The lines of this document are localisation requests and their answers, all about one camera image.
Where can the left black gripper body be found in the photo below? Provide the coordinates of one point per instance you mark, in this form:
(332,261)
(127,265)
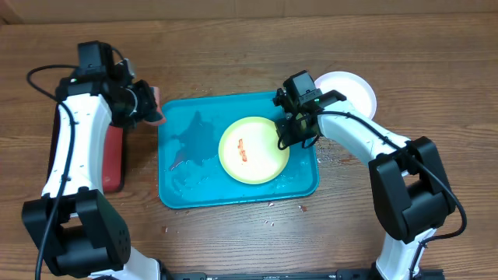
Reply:
(137,104)

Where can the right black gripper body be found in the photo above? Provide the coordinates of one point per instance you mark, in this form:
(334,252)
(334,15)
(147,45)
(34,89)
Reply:
(296,133)

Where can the yellow-green plate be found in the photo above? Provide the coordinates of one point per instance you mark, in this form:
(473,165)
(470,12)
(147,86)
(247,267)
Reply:
(249,153)

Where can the white plate with red smear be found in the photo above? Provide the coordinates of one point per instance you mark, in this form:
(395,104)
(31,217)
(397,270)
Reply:
(357,90)

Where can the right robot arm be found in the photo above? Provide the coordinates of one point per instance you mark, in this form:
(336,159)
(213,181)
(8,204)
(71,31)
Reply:
(411,193)

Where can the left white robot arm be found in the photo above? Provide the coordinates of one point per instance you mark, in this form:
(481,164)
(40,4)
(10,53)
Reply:
(75,228)

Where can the red tray with dark rim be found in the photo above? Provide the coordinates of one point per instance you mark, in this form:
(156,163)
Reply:
(113,173)

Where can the teal plastic tray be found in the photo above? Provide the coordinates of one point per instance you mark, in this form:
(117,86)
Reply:
(190,174)

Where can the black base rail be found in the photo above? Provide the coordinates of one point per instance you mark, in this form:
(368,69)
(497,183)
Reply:
(272,276)

